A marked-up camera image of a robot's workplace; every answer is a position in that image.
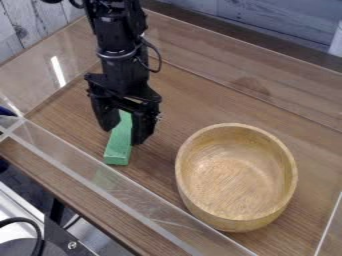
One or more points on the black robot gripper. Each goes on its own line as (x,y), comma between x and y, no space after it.
(121,89)

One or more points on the green rectangular block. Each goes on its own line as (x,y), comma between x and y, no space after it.
(118,149)

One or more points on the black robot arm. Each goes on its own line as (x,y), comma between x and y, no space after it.
(118,22)

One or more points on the brown wooden bowl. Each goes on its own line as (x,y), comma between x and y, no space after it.
(237,176)

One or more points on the blue object at left edge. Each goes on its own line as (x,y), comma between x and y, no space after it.
(6,112)

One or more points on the black metal table leg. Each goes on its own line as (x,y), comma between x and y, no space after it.
(53,222)

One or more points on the clear acrylic tray wall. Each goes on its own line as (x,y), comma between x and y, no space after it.
(218,79)

